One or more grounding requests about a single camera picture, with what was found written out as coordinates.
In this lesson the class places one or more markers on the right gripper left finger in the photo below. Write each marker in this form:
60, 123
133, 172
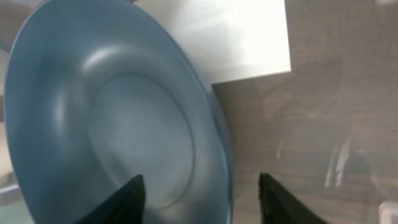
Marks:
126, 206

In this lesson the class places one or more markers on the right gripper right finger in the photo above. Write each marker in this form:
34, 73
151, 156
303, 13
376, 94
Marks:
279, 206

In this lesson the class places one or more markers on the blue plate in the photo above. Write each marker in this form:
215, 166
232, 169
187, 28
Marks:
97, 92

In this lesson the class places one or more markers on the clear plastic storage container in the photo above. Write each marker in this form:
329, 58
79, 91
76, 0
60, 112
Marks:
326, 130

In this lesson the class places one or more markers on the white label in container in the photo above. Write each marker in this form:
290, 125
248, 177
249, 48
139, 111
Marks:
228, 39

